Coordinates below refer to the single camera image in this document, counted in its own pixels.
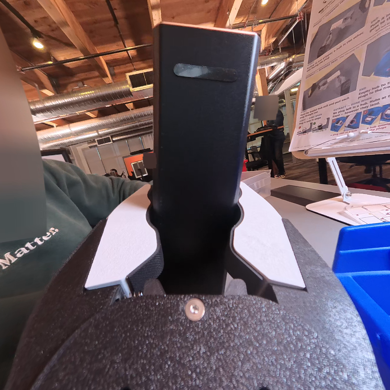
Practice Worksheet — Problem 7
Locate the blue plastic bin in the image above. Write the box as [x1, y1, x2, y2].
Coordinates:
[332, 222, 390, 390]

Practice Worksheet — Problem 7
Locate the silver air duct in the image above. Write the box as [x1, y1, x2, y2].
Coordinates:
[257, 52, 306, 80]
[29, 82, 154, 116]
[36, 106, 154, 144]

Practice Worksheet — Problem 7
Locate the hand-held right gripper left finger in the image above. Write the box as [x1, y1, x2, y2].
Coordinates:
[85, 183, 165, 298]

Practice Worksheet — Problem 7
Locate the clear plastic bin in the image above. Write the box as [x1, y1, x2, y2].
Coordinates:
[240, 170, 272, 199]

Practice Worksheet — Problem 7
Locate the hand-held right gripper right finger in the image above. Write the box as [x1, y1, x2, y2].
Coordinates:
[226, 185, 307, 303]

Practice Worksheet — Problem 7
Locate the printed instruction sheet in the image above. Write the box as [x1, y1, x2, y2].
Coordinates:
[288, 0, 390, 153]

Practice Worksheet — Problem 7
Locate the black USB hub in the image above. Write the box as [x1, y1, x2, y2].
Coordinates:
[152, 23, 261, 295]

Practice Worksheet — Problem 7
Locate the black office chair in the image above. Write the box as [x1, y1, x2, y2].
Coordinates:
[245, 146, 269, 172]
[338, 155, 385, 185]

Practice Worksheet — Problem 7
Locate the wooden standing desk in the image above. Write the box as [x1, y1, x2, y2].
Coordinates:
[246, 124, 285, 162]

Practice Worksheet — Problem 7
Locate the orange wall display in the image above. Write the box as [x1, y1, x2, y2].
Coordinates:
[122, 152, 153, 181]

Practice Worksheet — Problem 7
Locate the person's left forearm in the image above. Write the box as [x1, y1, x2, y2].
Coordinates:
[43, 158, 152, 227]

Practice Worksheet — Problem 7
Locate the small vent grille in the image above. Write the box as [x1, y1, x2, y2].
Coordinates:
[88, 135, 114, 149]

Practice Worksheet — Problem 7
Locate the white framed vent grille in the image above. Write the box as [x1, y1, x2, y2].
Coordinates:
[126, 69, 154, 99]

